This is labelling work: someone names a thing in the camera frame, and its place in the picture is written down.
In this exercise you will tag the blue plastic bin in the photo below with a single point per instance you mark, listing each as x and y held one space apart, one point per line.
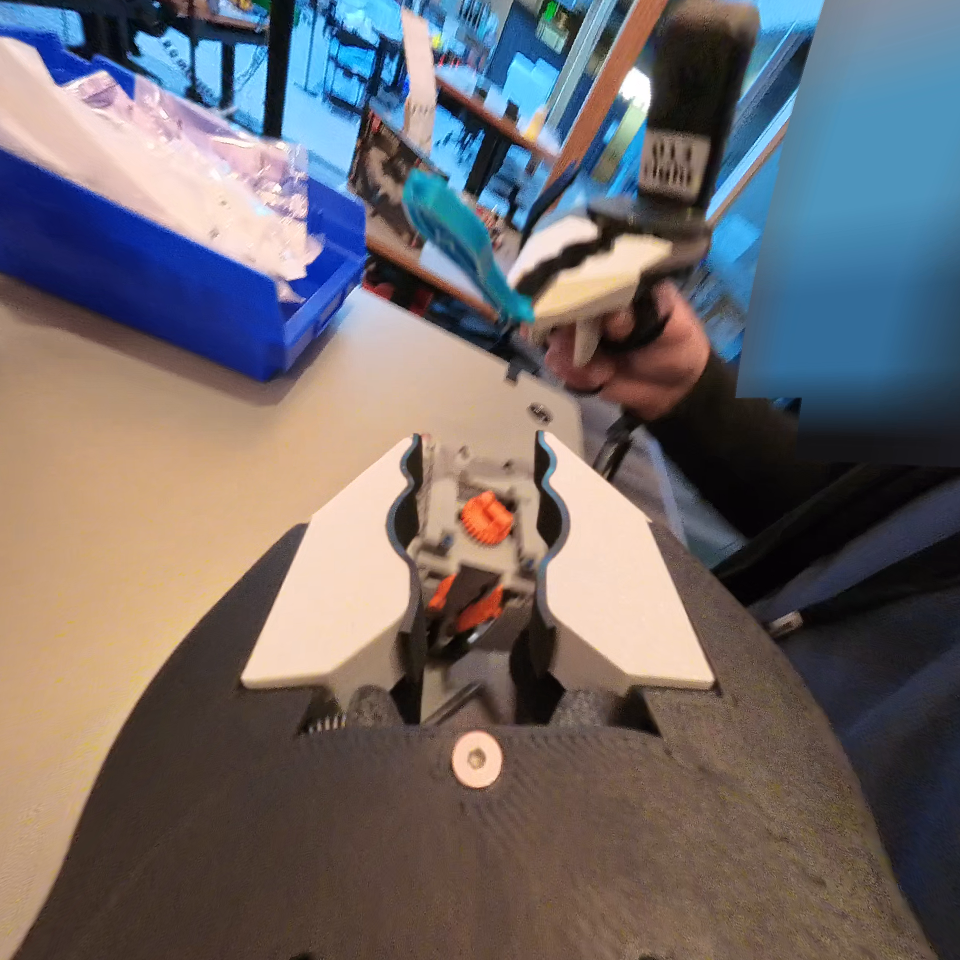
150 285

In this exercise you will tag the person's right hand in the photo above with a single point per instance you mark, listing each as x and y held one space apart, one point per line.
660 375

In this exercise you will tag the black metal post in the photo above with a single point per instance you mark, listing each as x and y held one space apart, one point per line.
279 67

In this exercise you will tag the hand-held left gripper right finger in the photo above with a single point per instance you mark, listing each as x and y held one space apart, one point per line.
622 600

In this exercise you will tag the clear plastic bags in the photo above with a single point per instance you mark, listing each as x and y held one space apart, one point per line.
150 165

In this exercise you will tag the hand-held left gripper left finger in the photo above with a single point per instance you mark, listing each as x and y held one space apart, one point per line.
330 600

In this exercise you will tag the teal brick separator tool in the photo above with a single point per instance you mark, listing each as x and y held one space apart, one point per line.
457 240

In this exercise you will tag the person's black jacket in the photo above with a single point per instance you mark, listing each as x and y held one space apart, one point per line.
862 502

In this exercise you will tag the wooden workbench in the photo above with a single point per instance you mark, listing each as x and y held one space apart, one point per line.
495 120

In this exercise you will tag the grey orange brick assembly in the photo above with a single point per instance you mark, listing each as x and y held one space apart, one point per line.
472 540

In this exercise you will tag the small black table clamp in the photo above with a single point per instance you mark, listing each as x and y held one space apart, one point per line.
514 371

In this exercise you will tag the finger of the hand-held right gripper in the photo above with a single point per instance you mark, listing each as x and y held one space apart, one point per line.
551 244
607 277

